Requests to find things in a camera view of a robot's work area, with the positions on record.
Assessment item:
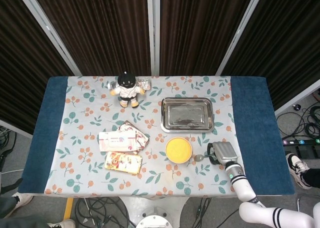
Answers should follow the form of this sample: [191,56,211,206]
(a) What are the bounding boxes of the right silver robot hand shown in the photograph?
[207,141,238,167]

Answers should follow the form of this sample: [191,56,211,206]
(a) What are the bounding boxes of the grey metal spoon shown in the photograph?
[194,153,213,163]

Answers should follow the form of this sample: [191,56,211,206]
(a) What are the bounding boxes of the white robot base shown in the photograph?
[117,196,191,228]

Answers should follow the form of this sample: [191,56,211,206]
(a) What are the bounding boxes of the orange paper bowl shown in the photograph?
[164,136,193,164]

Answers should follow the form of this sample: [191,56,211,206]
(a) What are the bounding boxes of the stainless steel tray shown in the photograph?
[160,97,216,134]

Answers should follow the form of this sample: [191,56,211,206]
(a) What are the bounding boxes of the blue table cover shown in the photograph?
[17,75,295,196]

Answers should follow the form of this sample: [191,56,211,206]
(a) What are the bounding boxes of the black and white sneaker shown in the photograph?
[285,152,314,190]

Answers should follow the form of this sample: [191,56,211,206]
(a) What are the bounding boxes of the black numbered power strip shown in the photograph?
[281,137,320,147]

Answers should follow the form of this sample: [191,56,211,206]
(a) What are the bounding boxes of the floral tablecloth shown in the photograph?
[44,75,251,199]

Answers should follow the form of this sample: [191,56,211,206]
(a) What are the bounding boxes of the black trouser leg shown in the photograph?
[299,167,320,189]

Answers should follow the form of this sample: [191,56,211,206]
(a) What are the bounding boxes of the yellow snack package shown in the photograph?
[104,151,144,175]

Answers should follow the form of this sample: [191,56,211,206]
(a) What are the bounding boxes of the silver foil blister pack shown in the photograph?
[136,78,152,91]
[106,79,119,91]

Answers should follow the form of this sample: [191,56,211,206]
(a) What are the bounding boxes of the white wet wipes pack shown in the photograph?
[98,130,138,153]

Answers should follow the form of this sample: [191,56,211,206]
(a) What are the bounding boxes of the black-headed plush doll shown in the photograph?
[109,68,146,109]

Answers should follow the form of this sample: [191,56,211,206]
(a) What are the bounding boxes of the dark pleated partition panel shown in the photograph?
[216,0,320,116]
[146,0,266,76]
[0,0,82,136]
[13,0,161,77]

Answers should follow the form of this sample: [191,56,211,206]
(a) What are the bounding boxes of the white shoe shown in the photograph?
[46,218,76,228]
[11,191,34,212]

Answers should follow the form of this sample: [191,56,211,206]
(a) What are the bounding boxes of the dark trouser leg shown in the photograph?
[0,194,21,219]

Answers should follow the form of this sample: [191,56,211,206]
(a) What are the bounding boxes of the black cable bundle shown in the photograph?
[74,197,137,228]
[179,197,227,228]
[276,104,320,140]

